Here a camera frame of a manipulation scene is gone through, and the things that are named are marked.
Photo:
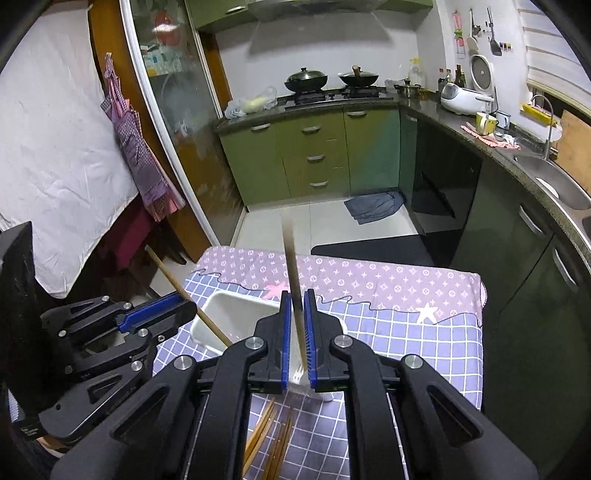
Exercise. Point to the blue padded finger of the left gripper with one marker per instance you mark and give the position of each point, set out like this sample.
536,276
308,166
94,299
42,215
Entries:
162,317

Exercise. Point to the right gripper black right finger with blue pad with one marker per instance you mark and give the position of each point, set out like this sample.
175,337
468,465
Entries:
404,419

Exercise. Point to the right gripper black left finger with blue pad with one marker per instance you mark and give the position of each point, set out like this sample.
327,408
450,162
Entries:
190,420

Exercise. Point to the white plastic utensil holder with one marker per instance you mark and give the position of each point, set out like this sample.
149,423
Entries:
236,315

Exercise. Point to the wooden chopstick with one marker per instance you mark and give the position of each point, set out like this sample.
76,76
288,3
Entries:
287,228
216,331
275,460
258,435

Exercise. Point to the green lower kitchen cabinets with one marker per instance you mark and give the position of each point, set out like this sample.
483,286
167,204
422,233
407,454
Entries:
343,151

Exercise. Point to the steel kitchen sink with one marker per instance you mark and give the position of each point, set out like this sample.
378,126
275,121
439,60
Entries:
555,180

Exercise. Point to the purple checkered tablecloth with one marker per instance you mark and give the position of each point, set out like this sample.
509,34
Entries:
396,309

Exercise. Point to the purple checkered apron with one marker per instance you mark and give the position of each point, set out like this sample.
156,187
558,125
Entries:
158,193

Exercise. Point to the black floor mat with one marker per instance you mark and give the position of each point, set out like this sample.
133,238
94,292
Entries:
409,250

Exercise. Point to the white hanging sheet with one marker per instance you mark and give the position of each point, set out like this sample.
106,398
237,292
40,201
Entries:
61,166

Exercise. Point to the blue floor rag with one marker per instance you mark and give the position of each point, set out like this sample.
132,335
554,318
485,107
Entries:
374,207

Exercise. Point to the plastic bag on counter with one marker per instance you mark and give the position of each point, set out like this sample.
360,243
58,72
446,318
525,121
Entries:
244,106

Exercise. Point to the glass sliding door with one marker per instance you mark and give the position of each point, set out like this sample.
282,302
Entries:
176,87

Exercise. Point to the black wok with lid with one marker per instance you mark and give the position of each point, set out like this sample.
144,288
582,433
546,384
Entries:
306,81

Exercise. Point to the black gas stove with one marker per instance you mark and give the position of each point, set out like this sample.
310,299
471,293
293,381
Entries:
298,100

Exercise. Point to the black pan with wooden knob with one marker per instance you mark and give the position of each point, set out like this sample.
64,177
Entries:
357,78

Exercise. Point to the pink dish cloth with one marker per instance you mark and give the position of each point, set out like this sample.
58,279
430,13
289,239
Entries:
490,140

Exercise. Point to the chrome faucet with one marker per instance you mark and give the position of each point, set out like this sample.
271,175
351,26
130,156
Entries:
549,124

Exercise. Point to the yellow mug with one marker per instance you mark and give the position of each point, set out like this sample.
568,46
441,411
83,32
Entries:
486,124

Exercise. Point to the range hood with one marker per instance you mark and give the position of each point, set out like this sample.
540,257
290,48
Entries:
270,10

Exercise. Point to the wooden cutting board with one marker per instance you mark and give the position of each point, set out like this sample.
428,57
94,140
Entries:
574,149

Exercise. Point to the white rice cooker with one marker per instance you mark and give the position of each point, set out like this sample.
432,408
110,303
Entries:
482,98

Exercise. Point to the hanging black spatula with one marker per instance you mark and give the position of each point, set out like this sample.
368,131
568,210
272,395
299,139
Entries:
494,44

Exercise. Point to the white window blind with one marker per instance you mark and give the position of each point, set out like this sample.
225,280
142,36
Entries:
552,65

